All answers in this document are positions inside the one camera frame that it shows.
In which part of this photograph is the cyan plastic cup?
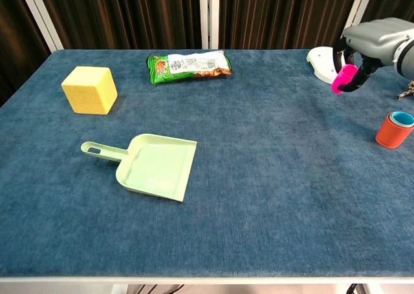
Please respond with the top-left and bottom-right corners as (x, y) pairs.
(389, 111), (414, 128)

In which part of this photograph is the light green plastic dustpan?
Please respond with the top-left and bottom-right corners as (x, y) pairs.
(80, 133), (198, 204)

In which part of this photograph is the white oval plastic base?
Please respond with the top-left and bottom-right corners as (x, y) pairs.
(306, 47), (344, 84)

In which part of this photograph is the green snack bag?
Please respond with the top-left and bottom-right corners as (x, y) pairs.
(147, 50), (233, 85)

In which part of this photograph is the blue fabric table mat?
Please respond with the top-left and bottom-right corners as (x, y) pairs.
(0, 49), (414, 278)

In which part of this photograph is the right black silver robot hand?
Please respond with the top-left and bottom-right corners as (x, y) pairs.
(332, 17), (414, 93)

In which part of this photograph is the dark brown curtain panel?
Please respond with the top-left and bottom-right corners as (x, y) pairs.
(0, 0), (52, 107)
(218, 0), (362, 49)
(351, 0), (414, 30)
(35, 0), (203, 51)

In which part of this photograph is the yellow foam cube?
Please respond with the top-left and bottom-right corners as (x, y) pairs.
(61, 66), (118, 116)

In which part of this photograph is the red-orange plastic cup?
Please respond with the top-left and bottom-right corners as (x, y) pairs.
(375, 112), (414, 149)

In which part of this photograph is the white upright frame post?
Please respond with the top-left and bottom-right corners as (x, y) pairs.
(17, 0), (64, 52)
(336, 0), (371, 49)
(199, 0), (221, 50)

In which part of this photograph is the black cable bundle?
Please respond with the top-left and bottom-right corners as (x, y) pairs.
(127, 284), (185, 294)

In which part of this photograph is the magenta plastic cup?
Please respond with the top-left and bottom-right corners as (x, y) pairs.
(331, 64), (359, 96)

